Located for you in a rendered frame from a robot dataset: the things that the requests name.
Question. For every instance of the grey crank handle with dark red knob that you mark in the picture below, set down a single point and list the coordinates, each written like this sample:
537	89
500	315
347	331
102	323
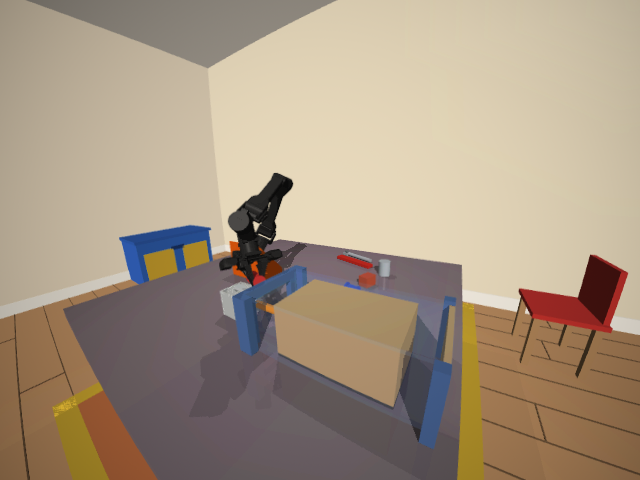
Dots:
257	279

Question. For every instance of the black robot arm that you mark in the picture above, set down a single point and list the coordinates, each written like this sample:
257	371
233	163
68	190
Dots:
256	209

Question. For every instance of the light grey cylinder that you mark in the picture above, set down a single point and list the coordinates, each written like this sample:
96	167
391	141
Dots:
384	268

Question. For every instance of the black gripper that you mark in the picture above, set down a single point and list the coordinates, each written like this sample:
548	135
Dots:
249	249

